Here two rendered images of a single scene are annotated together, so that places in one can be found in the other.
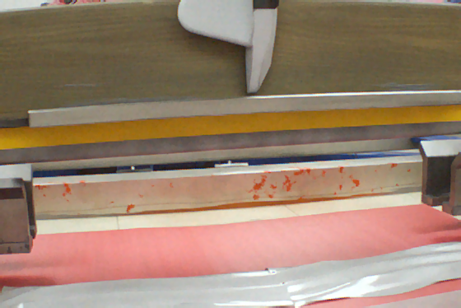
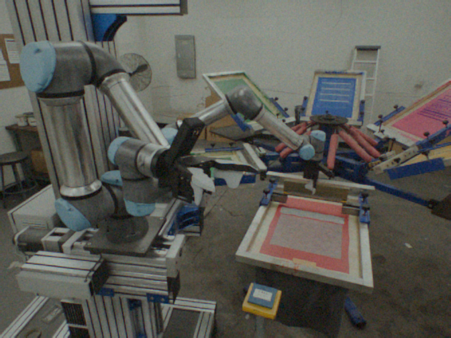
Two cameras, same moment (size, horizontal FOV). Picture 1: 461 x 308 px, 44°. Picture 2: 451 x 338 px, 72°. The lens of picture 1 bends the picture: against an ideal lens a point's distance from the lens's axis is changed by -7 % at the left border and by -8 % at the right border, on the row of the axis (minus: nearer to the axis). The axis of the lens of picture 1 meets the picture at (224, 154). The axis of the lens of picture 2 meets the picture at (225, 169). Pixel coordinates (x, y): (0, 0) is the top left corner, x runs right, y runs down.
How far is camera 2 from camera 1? 1.52 m
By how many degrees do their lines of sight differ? 34
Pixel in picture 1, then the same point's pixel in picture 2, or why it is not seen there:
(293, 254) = (318, 210)
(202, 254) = (307, 206)
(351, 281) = (319, 216)
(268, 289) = (309, 214)
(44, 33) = (290, 184)
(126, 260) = (297, 205)
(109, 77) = (297, 189)
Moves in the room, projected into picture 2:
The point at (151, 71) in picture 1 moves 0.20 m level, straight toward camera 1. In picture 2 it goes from (302, 190) to (293, 206)
